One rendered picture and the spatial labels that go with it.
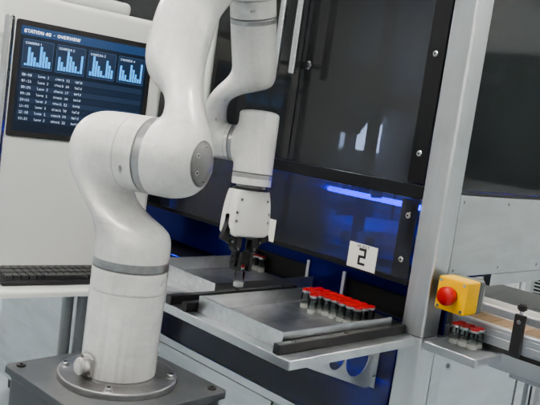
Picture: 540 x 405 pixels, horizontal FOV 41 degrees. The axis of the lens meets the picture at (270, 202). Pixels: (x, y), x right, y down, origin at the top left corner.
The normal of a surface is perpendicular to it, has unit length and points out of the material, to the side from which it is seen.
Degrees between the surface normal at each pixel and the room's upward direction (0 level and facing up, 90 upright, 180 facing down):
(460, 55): 90
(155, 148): 76
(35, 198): 90
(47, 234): 90
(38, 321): 90
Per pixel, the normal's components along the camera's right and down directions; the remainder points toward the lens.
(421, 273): -0.71, -0.03
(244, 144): -0.47, -0.02
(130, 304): 0.26, 0.14
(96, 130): -0.33, -0.39
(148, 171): -0.40, 0.39
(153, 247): 0.61, 0.02
